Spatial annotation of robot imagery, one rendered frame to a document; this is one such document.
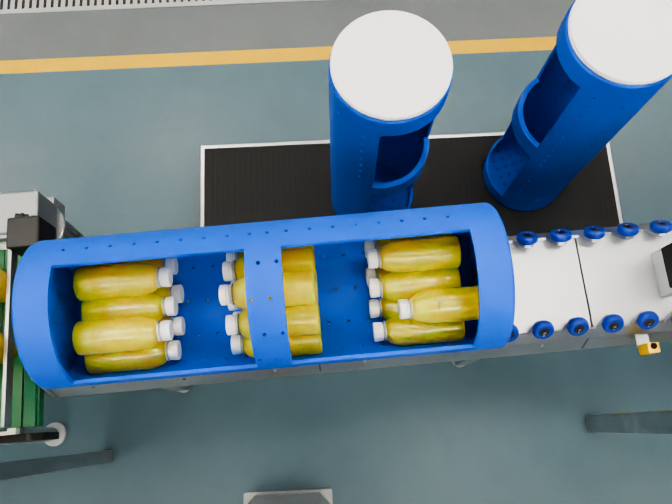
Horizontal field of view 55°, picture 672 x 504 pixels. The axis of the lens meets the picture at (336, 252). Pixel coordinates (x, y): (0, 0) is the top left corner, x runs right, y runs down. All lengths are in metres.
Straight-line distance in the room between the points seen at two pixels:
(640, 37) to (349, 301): 0.89
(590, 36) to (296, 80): 1.36
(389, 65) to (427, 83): 0.10
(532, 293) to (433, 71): 0.54
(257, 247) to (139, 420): 1.37
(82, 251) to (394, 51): 0.80
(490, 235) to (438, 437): 1.28
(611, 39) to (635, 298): 0.59
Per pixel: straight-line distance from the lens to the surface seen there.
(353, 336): 1.35
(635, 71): 1.64
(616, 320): 1.48
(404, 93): 1.48
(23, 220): 1.54
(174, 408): 2.39
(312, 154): 2.38
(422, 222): 1.18
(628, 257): 1.59
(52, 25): 3.05
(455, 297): 1.24
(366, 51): 1.53
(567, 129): 1.82
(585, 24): 1.66
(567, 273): 1.52
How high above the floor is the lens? 2.32
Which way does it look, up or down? 75 degrees down
